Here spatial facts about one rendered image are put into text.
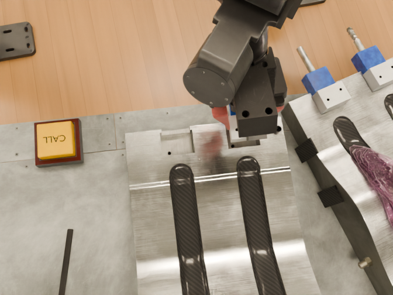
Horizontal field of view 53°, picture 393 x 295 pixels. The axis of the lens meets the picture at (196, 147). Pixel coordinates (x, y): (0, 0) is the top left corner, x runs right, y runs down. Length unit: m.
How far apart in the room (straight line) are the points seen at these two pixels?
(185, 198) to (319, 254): 0.27
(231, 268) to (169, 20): 0.50
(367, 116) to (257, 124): 0.37
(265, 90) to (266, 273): 0.29
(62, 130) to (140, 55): 0.21
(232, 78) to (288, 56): 0.44
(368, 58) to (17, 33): 0.66
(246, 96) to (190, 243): 0.28
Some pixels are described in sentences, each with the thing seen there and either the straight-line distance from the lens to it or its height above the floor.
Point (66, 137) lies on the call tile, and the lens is 0.72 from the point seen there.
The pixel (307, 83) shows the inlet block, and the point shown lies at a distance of 0.75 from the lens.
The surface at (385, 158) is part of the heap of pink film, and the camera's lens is 0.71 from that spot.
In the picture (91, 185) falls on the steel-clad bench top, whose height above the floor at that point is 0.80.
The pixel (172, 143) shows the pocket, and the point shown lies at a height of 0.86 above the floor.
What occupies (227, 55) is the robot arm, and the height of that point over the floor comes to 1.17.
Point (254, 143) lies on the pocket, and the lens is 0.68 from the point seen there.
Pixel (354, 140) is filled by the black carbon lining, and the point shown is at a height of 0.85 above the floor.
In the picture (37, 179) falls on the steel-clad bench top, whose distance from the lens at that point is 0.76.
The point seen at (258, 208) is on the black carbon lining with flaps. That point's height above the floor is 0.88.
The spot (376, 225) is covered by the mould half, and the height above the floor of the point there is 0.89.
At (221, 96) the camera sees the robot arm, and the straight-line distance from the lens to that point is 0.41.
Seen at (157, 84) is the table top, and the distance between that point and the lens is 0.77.
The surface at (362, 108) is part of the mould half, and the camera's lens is 0.77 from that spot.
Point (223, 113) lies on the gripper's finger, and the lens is 0.53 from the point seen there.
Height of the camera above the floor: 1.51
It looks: 75 degrees down
